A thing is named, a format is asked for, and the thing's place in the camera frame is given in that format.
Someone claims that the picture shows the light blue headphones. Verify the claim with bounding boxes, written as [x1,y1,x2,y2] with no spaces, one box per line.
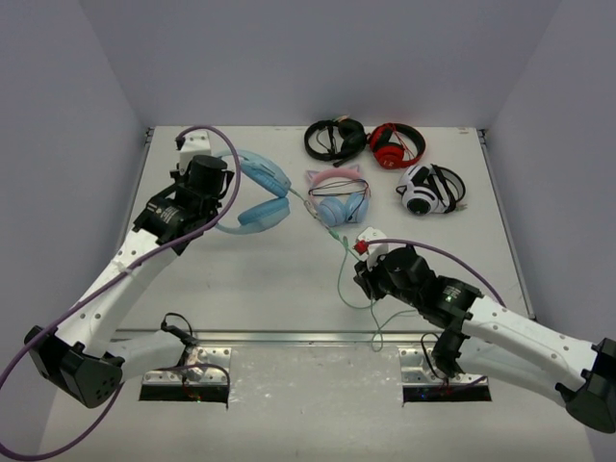
[216,149,292,236]

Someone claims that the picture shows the green headphone cable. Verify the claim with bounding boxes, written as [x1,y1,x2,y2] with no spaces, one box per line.
[288,188,434,351]

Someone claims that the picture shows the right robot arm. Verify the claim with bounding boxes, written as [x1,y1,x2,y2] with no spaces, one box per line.
[353,244,615,434]

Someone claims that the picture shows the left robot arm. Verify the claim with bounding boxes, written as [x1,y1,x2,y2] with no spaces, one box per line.
[25,154,234,408]

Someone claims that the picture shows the pink blue cat-ear headphones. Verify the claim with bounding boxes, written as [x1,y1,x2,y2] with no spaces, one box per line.
[305,165,372,227]

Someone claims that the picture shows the white black headphones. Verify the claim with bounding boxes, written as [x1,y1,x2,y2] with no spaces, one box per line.
[396,164,467,217]

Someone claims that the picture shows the red headphones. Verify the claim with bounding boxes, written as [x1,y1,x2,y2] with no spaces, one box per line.
[368,122,426,169]

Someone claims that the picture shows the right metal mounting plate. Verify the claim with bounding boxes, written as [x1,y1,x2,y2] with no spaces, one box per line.
[398,343,488,388]

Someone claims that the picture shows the metal mounting plate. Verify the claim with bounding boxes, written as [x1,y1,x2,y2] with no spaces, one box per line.
[398,343,488,388]
[141,345,233,386]

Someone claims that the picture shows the black headset with microphone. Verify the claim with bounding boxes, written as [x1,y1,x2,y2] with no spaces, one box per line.
[303,116,367,167]

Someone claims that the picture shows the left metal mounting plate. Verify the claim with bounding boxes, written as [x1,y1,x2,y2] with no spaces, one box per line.
[141,345,233,386]

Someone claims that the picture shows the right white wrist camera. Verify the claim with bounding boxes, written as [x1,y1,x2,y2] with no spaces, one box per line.
[352,226,390,270]

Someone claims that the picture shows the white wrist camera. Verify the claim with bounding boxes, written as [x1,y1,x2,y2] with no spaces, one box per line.
[352,226,390,270]
[175,129,211,174]

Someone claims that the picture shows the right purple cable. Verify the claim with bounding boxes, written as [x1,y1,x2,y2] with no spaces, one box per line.
[365,237,507,309]

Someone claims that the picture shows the purple cable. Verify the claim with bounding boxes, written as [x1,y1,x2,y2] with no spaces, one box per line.
[365,237,507,309]
[0,125,242,458]

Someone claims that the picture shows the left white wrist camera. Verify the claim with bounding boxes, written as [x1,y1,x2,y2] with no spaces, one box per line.
[175,129,211,174]

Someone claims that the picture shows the aluminium table edge rail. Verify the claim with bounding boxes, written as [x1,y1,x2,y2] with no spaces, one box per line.
[115,328,482,345]

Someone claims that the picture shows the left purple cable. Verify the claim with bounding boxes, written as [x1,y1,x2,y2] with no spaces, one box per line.
[0,125,242,458]

